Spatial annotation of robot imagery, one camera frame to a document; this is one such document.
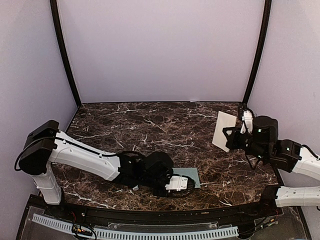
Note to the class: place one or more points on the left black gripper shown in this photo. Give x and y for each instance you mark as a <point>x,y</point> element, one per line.
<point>162,194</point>

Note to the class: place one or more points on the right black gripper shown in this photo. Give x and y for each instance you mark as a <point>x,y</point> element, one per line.
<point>232,143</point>

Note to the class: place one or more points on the green white glue stick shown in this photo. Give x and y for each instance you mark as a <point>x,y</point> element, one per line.
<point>136,188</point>

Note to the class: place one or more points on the teal green envelope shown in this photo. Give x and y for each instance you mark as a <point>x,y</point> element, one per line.
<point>191,172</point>

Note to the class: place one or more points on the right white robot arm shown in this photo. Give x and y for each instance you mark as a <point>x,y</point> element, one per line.
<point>260,139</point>

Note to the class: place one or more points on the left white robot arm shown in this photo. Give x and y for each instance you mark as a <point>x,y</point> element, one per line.
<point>48,144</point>

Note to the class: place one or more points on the grey slotted cable duct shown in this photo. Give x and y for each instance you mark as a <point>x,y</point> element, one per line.
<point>121,231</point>

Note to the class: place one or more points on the black front table rail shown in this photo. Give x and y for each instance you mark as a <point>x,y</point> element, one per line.
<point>241,214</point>

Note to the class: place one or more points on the right black frame post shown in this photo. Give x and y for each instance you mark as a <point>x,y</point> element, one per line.
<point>259,51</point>

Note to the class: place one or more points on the black frame post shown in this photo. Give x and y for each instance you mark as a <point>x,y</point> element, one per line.
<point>259,51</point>
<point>63,52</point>

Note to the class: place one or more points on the left black frame post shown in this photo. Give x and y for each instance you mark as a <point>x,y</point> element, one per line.
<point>63,52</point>

